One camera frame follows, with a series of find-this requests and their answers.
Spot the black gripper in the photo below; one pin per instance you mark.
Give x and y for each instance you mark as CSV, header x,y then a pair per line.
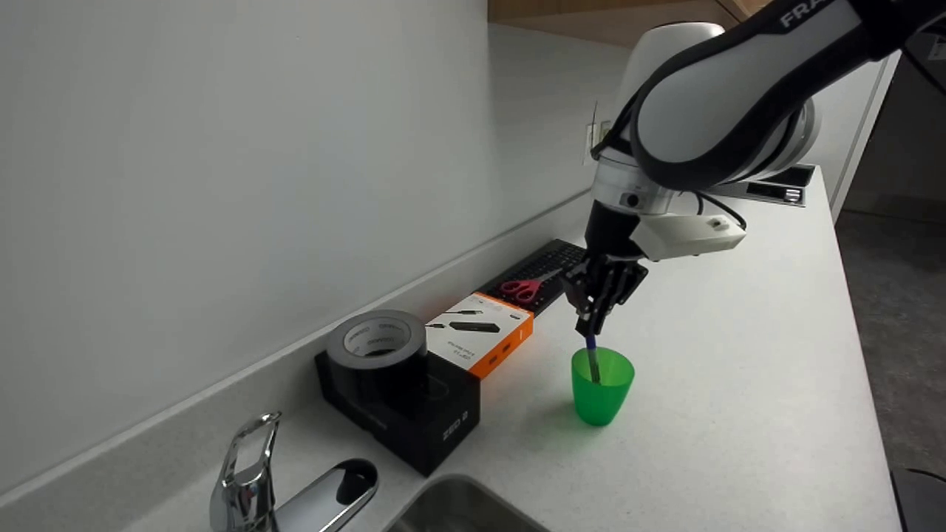
x,y
611,230

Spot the blue marker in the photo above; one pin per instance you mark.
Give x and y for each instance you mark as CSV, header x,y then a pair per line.
x,y
593,354

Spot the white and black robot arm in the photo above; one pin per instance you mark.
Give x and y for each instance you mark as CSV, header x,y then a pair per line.
x,y
729,97

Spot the green plastic cup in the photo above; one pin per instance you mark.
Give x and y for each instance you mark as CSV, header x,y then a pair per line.
x,y
604,385

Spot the orange and black box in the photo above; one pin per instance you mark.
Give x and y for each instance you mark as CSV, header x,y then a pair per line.
x,y
482,332

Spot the black flat device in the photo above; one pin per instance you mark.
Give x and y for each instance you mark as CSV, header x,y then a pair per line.
x,y
785,185

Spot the black cardboard box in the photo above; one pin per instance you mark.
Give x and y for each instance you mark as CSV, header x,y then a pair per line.
x,y
414,415

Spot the chrome faucet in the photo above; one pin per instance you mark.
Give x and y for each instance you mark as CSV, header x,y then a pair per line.
x,y
268,490

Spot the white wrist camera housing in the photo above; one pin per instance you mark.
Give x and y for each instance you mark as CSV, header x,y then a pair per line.
x,y
689,233

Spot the grey duct tape roll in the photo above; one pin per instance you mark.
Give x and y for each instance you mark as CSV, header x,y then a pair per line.
x,y
376,340

